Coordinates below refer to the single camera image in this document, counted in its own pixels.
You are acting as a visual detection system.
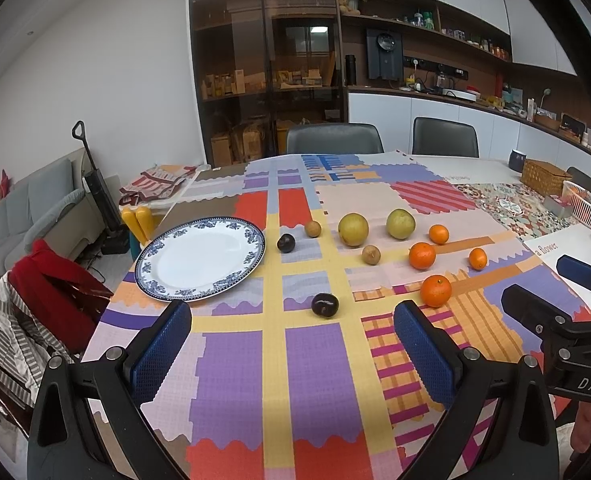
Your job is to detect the small orange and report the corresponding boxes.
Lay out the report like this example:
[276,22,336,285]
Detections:
[429,224,449,245]
[468,247,489,271]

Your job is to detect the large orange front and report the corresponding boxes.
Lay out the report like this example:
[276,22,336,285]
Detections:
[420,274,452,309]

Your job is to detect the medium orange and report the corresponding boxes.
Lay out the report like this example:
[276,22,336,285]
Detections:
[408,242,437,271]

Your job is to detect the yellow green pear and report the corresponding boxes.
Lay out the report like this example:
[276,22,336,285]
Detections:
[387,208,416,240]
[338,212,369,248]

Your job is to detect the brown kiwi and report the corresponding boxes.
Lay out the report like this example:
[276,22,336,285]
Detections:
[305,220,321,238]
[361,245,381,266]

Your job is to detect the dark plum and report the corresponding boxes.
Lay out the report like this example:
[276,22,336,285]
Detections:
[311,292,339,318]
[277,233,297,254]

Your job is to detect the right human hand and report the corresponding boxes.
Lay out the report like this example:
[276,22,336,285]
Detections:
[570,402,591,453]

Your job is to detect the striped grey cloth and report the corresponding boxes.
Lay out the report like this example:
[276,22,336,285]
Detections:
[0,272,73,408]

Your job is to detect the wicker basket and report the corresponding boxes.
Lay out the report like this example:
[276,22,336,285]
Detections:
[520,158,572,196]

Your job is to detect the patterned floral mat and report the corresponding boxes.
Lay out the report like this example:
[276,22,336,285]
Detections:
[456,183,576,240]

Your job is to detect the red garment on chair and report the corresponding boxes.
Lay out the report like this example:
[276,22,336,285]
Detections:
[9,240,113,353]

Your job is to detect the black upright vacuum cleaner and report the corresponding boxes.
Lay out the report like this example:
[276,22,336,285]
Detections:
[72,120,130,255]

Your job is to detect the blue white porcelain plate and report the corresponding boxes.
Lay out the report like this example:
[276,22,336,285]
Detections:
[134,217,266,302]

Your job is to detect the yellow stool legs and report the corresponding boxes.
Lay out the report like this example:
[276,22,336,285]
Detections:
[120,206,156,245]

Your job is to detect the colourful patchwork tablecloth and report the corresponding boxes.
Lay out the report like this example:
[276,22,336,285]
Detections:
[81,152,591,480]

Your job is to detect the grey sofa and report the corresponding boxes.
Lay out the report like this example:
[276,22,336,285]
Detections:
[0,150,104,276]

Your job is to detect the grey chair right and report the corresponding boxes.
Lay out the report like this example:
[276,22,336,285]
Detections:
[413,117,480,158]

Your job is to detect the grey chair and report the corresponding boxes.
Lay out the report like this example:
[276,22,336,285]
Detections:
[286,122,384,155]
[413,117,480,158]

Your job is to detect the folded striped cloth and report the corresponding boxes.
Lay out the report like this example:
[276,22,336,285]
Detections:
[118,165,196,206]

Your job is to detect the grey chair left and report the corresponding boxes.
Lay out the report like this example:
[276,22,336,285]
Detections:
[286,122,384,155]

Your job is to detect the dark glass display cabinet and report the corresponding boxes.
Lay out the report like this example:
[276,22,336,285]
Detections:
[187,0,345,166]

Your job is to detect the black wall appliance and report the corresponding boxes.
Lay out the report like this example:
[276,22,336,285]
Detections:
[367,29,404,81]

